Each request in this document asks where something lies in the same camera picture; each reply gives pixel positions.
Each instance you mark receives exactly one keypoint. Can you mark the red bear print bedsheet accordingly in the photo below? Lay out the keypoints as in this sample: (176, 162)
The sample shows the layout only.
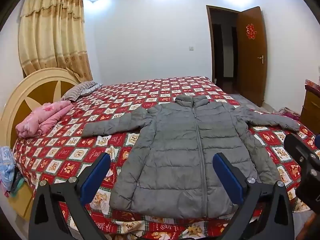
(75, 152)

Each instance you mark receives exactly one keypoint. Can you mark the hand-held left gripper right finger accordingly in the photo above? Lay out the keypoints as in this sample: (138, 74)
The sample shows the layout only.
(227, 177)

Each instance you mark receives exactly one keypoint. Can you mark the red flat box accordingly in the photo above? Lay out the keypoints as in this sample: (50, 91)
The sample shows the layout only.
(312, 85)

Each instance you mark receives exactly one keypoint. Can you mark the light blue printed bag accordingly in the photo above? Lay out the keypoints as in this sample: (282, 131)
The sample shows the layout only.
(6, 167)

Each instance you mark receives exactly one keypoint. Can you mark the brown wooden door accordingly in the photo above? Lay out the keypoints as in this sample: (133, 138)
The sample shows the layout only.
(250, 67)

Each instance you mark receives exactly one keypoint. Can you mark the grey checked pillow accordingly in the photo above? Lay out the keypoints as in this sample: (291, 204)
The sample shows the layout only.
(96, 87)

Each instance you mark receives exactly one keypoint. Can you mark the pink folded quilt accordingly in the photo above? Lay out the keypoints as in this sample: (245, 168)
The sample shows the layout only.
(42, 120)

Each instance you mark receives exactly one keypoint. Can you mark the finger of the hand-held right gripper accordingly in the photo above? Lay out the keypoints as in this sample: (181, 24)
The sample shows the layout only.
(297, 147)

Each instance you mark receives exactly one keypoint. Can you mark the beige patterned curtain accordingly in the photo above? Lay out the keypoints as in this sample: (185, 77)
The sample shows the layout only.
(50, 35)

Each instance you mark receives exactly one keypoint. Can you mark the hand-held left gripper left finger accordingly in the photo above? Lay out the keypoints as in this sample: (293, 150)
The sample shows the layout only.
(96, 172)

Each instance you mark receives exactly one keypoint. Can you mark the grey puffer jacket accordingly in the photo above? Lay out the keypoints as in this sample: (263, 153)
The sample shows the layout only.
(175, 155)

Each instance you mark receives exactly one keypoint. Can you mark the red paper door decoration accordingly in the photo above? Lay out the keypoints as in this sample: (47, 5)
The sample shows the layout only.
(251, 31)

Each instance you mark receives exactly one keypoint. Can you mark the magenta clothes pile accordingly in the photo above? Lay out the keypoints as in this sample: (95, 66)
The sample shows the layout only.
(290, 113)

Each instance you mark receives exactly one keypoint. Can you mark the striped pillow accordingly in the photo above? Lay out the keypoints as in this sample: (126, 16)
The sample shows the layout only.
(75, 92)

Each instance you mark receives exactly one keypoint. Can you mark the brown wooden door frame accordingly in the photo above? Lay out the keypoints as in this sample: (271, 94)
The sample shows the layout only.
(208, 42)

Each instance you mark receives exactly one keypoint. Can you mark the brown wooden dresser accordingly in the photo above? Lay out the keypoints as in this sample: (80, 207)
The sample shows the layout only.
(311, 110)

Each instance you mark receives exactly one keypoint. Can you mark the teal cloth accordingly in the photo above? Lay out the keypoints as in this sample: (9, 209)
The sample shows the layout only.
(17, 185)

